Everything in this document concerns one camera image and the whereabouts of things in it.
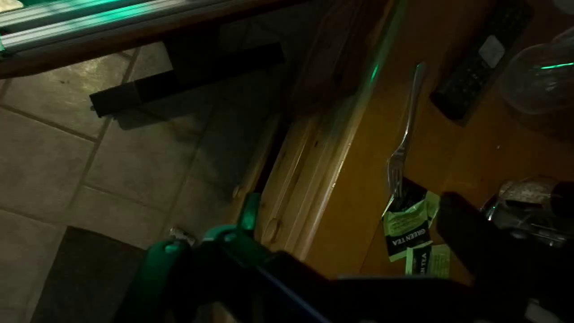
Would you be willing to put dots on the glass coffee grinder appliance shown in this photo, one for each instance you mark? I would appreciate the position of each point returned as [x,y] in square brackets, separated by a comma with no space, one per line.
[535,206]

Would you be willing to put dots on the black remote control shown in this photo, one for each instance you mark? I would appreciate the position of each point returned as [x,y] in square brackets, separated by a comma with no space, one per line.
[464,82]

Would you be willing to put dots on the green tea bag packet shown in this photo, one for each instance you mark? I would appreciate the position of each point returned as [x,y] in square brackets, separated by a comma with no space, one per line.
[430,260]
[408,219]

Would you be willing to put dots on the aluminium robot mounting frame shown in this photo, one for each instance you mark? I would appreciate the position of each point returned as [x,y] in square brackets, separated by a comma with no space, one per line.
[28,23]

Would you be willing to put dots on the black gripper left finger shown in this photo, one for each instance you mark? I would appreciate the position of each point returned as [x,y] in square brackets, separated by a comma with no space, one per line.
[229,267]

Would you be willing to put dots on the wooden dresser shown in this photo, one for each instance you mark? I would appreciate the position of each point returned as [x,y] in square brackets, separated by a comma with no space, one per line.
[327,188]

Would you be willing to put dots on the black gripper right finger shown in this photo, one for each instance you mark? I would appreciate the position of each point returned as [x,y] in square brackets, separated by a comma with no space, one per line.
[509,271]

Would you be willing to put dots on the clear stemless glass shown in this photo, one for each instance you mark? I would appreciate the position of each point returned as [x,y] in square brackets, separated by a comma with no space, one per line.
[541,77]

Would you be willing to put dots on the silver metal fork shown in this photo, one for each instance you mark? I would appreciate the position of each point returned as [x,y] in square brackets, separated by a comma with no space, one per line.
[397,158]

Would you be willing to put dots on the dark floor mat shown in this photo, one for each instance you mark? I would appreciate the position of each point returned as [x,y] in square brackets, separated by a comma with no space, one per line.
[89,278]

